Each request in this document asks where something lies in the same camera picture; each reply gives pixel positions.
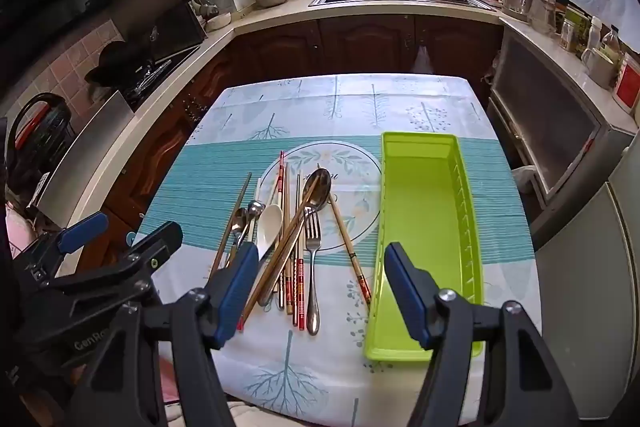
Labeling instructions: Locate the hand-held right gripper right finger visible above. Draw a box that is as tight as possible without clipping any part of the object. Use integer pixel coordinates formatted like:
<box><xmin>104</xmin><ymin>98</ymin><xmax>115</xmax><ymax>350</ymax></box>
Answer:
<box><xmin>384</xmin><ymin>243</ymin><xmax>581</xmax><ymax>427</ymax></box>

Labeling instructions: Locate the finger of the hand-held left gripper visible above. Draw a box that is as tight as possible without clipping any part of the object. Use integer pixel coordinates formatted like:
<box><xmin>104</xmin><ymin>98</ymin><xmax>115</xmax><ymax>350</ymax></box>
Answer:
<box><xmin>20</xmin><ymin>213</ymin><xmax>109</xmax><ymax>280</ymax></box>
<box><xmin>47</xmin><ymin>222</ymin><xmax>184</xmax><ymax>308</ymax></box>

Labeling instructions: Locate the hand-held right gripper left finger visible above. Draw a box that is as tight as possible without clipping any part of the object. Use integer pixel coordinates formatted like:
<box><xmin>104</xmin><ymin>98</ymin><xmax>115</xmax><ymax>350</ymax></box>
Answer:
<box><xmin>67</xmin><ymin>243</ymin><xmax>259</xmax><ymax>427</ymax></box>

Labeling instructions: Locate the dark chopstick red-striped end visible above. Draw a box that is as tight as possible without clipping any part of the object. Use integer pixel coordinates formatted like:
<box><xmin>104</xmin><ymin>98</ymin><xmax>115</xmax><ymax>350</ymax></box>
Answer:
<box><xmin>295</xmin><ymin>173</ymin><xmax>306</xmax><ymax>332</ymax></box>

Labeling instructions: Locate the dark brown wooden chopstick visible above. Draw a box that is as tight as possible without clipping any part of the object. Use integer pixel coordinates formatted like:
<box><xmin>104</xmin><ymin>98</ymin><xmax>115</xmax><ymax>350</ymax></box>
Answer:
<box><xmin>207</xmin><ymin>173</ymin><xmax>253</xmax><ymax>283</ymax></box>

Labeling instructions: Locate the tan chopstick patterned end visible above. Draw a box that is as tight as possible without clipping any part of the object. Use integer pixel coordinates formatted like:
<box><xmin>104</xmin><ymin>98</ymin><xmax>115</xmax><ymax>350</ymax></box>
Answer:
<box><xmin>327</xmin><ymin>199</ymin><xmax>373</xmax><ymax>310</ymax></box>

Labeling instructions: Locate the green plastic utensil tray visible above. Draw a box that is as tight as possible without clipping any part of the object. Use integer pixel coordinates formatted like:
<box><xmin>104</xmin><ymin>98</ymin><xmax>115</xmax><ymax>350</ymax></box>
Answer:
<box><xmin>362</xmin><ymin>132</ymin><xmax>486</xmax><ymax>363</ymax></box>

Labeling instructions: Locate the small metal spoon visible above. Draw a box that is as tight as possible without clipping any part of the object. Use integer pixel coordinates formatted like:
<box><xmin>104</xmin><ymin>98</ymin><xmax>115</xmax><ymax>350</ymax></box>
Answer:
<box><xmin>235</xmin><ymin>201</ymin><xmax>266</xmax><ymax>258</ymax></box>

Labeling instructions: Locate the large metal spoon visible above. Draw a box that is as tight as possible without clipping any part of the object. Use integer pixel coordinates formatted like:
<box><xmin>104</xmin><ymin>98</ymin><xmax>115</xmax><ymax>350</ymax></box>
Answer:
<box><xmin>257</xmin><ymin>168</ymin><xmax>333</xmax><ymax>308</ymax></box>

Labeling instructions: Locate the stainless steel panel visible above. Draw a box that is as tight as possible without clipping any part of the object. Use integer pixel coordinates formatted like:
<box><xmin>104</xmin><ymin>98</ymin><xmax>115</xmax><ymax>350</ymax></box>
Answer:
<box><xmin>27</xmin><ymin>89</ymin><xmax>136</xmax><ymax>228</ymax></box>

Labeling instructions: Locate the printed tablecloth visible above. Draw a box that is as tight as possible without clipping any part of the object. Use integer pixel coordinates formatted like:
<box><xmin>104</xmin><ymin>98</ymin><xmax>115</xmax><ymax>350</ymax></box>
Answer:
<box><xmin>127</xmin><ymin>74</ymin><xmax>543</xmax><ymax>427</ymax></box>

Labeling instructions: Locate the white plastic bag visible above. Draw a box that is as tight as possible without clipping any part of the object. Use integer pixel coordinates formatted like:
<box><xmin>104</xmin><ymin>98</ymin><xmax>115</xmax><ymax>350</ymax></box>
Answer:
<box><xmin>512</xmin><ymin>164</ymin><xmax>538</xmax><ymax>195</ymax></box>
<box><xmin>411</xmin><ymin>44</ymin><xmax>436</xmax><ymax>75</ymax></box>

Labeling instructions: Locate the black wok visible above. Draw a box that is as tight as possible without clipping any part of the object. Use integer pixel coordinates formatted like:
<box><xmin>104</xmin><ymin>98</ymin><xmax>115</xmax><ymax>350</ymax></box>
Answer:
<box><xmin>85</xmin><ymin>41</ymin><xmax>151</xmax><ymax>88</ymax></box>

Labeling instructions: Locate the grey refrigerator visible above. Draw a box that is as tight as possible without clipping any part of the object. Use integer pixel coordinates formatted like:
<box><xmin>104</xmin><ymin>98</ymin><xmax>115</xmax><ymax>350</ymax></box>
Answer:
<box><xmin>530</xmin><ymin>147</ymin><xmax>640</xmax><ymax>427</ymax></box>

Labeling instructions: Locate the mesh door cabinet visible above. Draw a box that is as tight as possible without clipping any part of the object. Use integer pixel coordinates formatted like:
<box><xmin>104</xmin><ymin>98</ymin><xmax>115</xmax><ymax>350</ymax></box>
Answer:
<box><xmin>487</xmin><ymin>27</ymin><xmax>636</xmax><ymax>208</ymax></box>

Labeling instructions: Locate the black range hood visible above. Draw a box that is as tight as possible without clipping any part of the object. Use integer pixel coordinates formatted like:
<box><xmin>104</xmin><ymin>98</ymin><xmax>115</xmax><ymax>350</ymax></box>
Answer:
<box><xmin>112</xmin><ymin>0</ymin><xmax>208</xmax><ymax>62</ymax></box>

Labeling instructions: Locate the white mug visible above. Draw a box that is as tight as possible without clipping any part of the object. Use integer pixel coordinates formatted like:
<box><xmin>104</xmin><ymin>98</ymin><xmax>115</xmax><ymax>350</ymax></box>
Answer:
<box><xmin>582</xmin><ymin>49</ymin><xmax>616</xmax><ymax>88</ymax></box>

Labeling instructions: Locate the red label container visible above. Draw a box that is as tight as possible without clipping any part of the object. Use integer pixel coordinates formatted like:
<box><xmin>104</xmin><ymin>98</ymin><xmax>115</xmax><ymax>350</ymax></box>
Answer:
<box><xmin>614</xmin><ymin>54</ymin><xmax>640</xmax><ymax>112</ymax></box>

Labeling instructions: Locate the glass pitcher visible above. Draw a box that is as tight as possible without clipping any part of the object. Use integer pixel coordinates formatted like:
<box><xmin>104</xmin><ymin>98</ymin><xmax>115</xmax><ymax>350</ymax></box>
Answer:
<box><xmin>520</xmin><ymin>0</ymin><xmax>558</xmax><ymax>32</ymax></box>

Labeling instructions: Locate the white plastic bottle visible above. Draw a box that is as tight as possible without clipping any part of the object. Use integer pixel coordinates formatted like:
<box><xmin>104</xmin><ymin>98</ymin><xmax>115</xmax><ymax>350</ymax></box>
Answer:
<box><xmin>586</xmin><ymin>17</ymin><xmax>603</xmax><ymax>52</ymax></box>

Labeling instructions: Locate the black handled red container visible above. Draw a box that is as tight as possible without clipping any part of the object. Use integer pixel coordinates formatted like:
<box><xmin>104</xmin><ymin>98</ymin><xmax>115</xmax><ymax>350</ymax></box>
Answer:
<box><xmin>5</xmin><ymin>93</ymin><xmax>73</xmax><ymax>192</ymax></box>

